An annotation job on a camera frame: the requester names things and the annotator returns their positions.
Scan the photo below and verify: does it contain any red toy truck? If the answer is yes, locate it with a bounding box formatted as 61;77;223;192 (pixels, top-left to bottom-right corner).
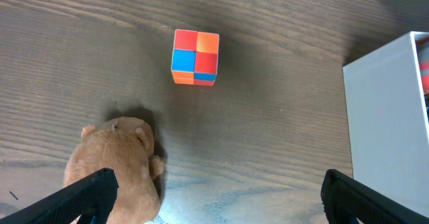
417;38;429;94

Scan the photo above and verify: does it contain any white open cardboard box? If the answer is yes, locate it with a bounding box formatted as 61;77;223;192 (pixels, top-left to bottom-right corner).
343;32;428;216

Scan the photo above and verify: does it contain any brown plush hamster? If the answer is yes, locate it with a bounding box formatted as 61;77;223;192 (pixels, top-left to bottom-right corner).
63;117;165;224

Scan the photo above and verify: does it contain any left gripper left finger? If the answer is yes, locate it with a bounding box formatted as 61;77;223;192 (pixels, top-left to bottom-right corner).
1;168;119;224

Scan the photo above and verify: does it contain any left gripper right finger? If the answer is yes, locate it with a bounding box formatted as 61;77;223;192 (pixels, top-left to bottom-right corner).
320;169;428;224

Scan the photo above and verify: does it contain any multicoloured puzzle cube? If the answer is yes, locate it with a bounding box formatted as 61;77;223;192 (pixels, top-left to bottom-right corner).
171;29;220;87

